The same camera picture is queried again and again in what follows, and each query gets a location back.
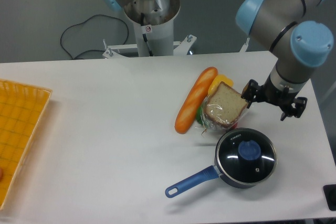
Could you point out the orange plastic basket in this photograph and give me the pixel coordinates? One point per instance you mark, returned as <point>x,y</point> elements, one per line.
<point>22,107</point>

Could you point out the yellow toy bell pepper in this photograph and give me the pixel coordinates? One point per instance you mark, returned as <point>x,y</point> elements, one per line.
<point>218,79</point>

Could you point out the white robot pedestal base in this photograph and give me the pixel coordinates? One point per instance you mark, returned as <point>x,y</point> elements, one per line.
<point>153,24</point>

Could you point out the bagged bread slice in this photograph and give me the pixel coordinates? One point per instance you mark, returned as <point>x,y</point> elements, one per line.
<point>223,108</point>

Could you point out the orange toy baguette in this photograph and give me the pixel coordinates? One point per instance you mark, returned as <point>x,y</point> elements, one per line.
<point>197,94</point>

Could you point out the glass pot lid blue knob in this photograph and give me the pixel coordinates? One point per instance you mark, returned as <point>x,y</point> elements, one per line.
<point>246,155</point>

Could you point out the green toy vegetable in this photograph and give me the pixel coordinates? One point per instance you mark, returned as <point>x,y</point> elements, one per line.
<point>200,116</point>

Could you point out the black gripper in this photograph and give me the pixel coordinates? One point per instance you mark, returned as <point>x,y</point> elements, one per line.
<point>290,104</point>

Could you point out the black device at edge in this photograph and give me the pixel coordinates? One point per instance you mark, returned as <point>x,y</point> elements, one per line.
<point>329,192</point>

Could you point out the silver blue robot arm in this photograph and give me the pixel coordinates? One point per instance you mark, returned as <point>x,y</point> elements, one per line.
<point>300,47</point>

